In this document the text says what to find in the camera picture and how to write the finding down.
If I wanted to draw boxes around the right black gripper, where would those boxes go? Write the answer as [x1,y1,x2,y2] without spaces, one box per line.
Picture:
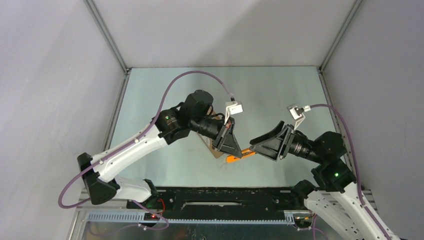
[248,120,323,163]

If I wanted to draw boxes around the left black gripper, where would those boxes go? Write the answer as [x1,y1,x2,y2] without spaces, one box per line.
[190,115,242,158]

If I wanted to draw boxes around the brown cardboard express box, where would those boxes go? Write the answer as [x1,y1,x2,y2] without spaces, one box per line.
[196,111,224,159]

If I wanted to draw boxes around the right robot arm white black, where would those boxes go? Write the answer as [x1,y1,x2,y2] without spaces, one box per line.
[249,121,399,240]

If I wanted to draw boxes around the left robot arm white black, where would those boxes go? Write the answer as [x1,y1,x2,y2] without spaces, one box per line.
[77,90,243,208]

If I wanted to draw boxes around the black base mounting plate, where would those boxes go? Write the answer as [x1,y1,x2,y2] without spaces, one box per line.
[147,186,308,221]

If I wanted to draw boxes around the right controller board with leds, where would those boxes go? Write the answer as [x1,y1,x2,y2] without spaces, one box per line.
[293,216,314,229]

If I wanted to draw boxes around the controller board with leds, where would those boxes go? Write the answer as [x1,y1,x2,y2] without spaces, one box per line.
[293,216,314,229]
[143,212,162,222]

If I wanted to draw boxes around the left controller board with leds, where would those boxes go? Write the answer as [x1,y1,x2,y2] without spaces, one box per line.
[143,212,162,222]

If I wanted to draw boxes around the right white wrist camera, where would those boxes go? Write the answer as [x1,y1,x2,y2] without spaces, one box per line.
[287,105,311,131]

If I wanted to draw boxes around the grey slotted cable duct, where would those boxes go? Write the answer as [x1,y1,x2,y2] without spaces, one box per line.
[86,211,299,226]

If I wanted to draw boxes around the right aluminium frame post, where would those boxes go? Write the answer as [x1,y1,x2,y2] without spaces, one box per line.
[318,0,365,73]

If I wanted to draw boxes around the aluminium frame post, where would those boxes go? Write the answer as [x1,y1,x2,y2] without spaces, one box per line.
[83,0,130,75]
[318,0,365,73]

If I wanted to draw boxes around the left aluminium frame post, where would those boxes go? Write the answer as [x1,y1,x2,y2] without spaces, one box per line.
[83,0,130,75]

